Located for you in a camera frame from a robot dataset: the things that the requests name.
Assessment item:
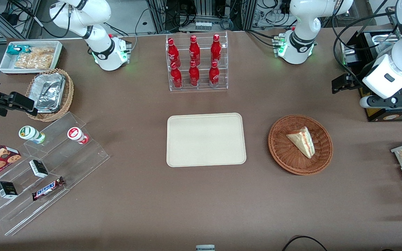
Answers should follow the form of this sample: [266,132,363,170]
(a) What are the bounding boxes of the black table cable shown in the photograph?
[281,235,329,251]

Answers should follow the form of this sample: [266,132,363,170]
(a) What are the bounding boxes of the steel warmer pan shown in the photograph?
[371,33,400,45]

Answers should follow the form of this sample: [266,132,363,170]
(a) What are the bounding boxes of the small black box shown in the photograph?
[0,181,19,199]
[29,159,49,178]

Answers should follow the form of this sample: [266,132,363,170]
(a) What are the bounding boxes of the brown round wicker basket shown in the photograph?
[268,114,334,176]

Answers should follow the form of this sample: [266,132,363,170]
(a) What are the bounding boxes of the clear bag of chips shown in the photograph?
[14,47,56,70]

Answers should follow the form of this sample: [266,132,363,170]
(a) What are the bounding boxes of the light oval wicker basket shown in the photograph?
[25,68,75,122]

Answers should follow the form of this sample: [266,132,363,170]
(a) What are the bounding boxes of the snickers bar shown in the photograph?
[31,176,66,201]

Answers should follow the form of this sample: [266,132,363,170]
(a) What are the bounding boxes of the white power strip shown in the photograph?
[195,20,213,32]

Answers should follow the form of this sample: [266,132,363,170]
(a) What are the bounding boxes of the red-lidded cup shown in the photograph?
[67,127,89,145]

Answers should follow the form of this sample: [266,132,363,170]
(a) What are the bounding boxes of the green-lidded cup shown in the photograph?
[18,125,46,144]

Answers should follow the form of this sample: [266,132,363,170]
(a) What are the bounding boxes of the black food warmer appliance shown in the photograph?
[339,5,402,122]

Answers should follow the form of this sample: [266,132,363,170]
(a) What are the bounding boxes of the beige rectangular tray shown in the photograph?
[166,112,247,168]

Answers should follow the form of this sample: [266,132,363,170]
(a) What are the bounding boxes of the clear acrylic step display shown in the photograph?
[0,111,111,237]

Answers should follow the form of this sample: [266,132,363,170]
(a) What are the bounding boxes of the aluminium foil containers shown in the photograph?
[33,72,66,113]

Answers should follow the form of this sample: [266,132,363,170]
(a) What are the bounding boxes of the aluminium frame rack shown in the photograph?
[144,0,258,34]

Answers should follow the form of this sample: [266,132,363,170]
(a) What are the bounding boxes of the white rectangular snack bin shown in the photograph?
[0,40,63,75]

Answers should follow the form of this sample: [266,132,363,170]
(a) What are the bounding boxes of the red cola bottle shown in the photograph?
[210,34,222,65]
[208,61,221,88]
[189,35,201,66]
[167,38,181,68]
[188,60,201,87]
[170,62,184,89]

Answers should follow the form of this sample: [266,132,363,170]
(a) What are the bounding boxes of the triangular sandwich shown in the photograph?
[286,127,316,159]

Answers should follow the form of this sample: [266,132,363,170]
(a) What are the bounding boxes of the clear acrylic bottle rack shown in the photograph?
[165,31,229,92]

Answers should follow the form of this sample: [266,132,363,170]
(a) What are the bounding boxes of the teal snack packet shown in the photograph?
[6,44,33,56]

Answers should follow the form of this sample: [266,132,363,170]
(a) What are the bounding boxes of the grey round-ended left wrist camera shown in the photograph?
[359,95,402,109]

